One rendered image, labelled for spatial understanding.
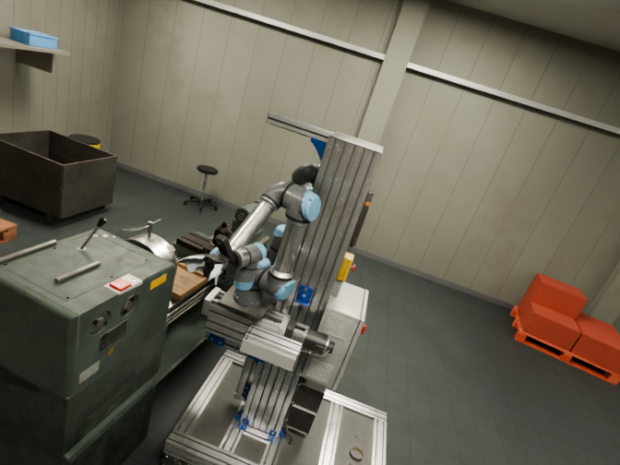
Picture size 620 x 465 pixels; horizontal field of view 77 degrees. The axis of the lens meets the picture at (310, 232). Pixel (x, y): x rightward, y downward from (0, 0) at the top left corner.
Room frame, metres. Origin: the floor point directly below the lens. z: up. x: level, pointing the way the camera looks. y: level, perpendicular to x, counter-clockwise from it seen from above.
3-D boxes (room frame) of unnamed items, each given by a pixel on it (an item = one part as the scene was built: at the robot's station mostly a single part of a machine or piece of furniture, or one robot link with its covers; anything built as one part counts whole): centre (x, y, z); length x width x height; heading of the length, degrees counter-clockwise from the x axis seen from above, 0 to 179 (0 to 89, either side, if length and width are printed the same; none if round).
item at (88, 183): (4.02, 2.97, 0.36); 1.02 x 0.84 x 0.72; 85
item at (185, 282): (2.05, 0.74, 0.89); 0.36 x 0.30 x 0.04; 77
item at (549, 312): (4.59, -3.54, 0.36); 1.30 x 0.98 x 0.72; 85
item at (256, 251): (1.36, 0.19, 1.56); 0.11 x 0.08 x 0.09; 153
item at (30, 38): (4.09, 3.30, 1.74); 0.36 x 0.25 x 0.12; 175
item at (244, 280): (1.37, 0.21, 1.46); 0.11 x 0.08 x 0.11; 63
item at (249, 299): (1.66, 0.19, 1.21); 0.15 x 0.15 x 0.10
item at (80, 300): (1.41, 0.86, 1.06); 0.59 x 0.48 x 0.39; 167
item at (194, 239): (2.43, 0.63, 0.95); 0.43 x 0.18 x 0.04; 77
